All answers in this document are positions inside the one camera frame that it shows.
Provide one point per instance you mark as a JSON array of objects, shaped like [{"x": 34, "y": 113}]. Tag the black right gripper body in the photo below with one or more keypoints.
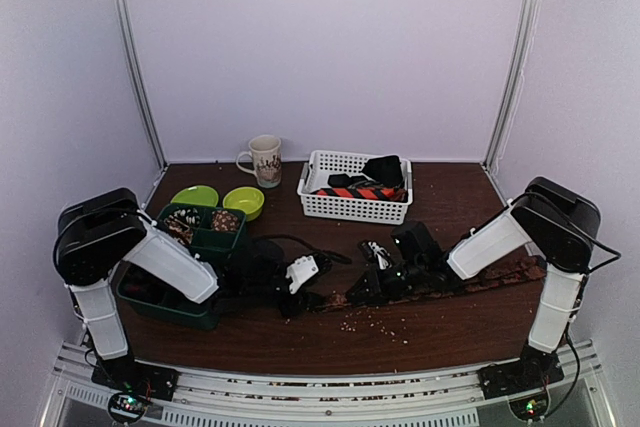
[{"x": 410, "y": 278}]

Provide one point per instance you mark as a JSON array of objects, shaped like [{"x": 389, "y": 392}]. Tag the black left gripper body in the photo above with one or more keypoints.
[{"x": 257, "y": 291}]

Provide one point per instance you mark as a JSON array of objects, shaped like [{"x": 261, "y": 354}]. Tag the dark red patterned tie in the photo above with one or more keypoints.
[{"x": 503, "y": 274}]

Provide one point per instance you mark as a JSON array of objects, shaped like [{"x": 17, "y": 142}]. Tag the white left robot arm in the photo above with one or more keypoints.
[{"x": 190, "y": 267}]

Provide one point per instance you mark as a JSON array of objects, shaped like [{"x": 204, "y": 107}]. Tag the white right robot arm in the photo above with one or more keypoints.
[{"x": 560, "y": 224}]

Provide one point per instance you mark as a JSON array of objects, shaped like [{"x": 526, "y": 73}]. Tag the green compartment tray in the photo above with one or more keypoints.
[{"x": 153, "y": 298}]

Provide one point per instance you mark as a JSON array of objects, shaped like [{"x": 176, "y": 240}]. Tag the rolled tie in tray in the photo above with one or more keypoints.
[{"x": 224, "y": 221}]

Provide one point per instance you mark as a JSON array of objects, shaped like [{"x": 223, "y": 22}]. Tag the lime green bowl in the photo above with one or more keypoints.
[{"x": 247, "y": 199}]

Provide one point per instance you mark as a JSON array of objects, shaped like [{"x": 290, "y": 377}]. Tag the orange navy striped tie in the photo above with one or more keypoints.
[{"x": 372, "y": 194}]

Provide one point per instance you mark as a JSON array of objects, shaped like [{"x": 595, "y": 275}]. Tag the white patterned rolled tie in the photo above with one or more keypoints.
[{"x": 181, "y": 224}]

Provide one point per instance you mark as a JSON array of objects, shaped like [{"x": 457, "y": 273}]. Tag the lime green plate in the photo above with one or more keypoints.
[{"x": 198, "y": 195}]

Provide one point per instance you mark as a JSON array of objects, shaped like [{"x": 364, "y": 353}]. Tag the cream patterned mug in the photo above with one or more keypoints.
[{"x": 264, "y": 152}]

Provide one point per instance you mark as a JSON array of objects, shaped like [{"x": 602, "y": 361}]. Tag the white perforated plastic basket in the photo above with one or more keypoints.
[{"x": 322, "y": 164}]

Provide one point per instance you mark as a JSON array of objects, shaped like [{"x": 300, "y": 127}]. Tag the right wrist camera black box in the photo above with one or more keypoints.
[{"x": 415, "y": 243}]

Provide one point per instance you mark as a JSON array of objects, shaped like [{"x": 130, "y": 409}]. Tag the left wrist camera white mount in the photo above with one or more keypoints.
[{"x": 301, "y": 271}]

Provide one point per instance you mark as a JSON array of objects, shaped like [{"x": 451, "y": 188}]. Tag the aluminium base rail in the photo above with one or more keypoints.
[{"x": 438, "y": 397}]

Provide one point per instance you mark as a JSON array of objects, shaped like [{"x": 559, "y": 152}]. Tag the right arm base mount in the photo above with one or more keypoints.
[{"x": 524, "y": 384}]

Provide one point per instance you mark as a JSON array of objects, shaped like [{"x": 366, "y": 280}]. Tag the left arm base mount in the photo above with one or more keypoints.
[{"x": 132, "y": 399}]

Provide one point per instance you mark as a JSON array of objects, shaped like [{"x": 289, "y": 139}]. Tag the right aluminium frame post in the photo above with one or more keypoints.
[{"x": 515, "y": 76}]

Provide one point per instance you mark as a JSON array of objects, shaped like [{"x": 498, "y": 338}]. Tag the aluminium frame post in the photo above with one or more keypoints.
[
  {"x": 137, "y": 82},
  {"x": 515, "y": 76}
]

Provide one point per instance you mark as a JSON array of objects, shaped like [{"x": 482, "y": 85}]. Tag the left aluminium frame post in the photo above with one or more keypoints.
[{"x": 137, "y": 82}]

